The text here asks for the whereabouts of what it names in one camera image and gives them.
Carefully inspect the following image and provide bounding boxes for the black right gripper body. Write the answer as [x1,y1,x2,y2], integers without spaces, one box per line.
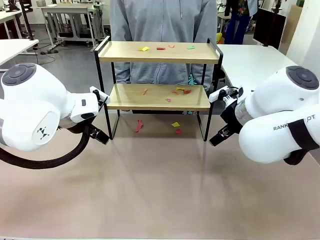
[219,98,242,132]

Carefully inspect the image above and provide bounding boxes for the black stand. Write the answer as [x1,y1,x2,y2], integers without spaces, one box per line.
[19,0,36,41]

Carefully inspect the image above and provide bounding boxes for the white frame desk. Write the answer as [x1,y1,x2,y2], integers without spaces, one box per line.
[40,4,99,50]

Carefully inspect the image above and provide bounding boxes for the teal chenille duster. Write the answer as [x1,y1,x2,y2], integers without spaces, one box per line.
[186,72,198,116]

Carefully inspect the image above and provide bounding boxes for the black monitor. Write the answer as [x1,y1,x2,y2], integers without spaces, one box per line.
[252,7,287,50]

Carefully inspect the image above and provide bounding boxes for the cardboard panel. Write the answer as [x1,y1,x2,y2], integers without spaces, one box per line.
[284,5,304,46]

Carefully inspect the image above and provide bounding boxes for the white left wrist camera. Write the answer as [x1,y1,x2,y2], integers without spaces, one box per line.
[89,85,111,113]

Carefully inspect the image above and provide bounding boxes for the white table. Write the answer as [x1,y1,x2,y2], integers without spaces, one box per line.
[0,9,24,40]
[216,44,300,101]
[0,38,40,66]

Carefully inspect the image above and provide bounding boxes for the black frame wooden shelf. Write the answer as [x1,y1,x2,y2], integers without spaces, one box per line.
[93,35,224,142]

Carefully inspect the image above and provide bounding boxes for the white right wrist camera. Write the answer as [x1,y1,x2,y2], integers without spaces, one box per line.
[208,85,240,103]

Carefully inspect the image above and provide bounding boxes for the background person blue trousers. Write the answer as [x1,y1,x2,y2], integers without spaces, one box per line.
[223,0,258,45]

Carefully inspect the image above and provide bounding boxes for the black floor cable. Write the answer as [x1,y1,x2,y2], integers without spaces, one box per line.
[34,46,57,66]

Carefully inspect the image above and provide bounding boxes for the black arm strap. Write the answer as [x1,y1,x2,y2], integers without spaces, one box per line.
[287,119,320,152]

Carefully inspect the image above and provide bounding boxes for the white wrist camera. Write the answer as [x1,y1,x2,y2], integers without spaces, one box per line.
[208,85,240,103]
[89,85,111,113]

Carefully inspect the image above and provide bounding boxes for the person in grey hoodie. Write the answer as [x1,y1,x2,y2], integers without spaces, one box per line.
[109,0,218,115]

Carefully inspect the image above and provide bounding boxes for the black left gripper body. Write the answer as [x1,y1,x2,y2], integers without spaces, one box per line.
[86,121,100,138]

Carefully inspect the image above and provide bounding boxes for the black left arm cable sleeve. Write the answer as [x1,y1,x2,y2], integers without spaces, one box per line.
[0,123,91,171]

